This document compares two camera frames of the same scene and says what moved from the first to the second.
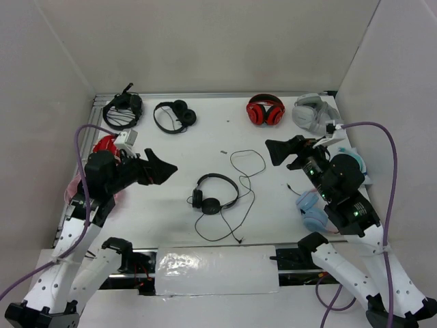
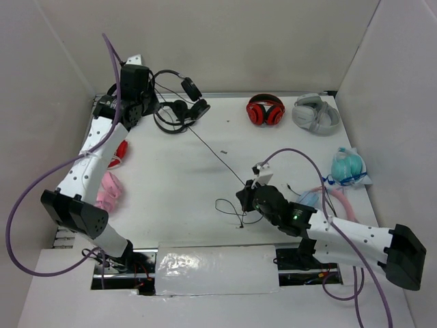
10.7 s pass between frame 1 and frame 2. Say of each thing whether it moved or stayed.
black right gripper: moved
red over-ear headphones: stayed
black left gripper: moved
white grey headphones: stayed
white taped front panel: stayed
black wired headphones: moved
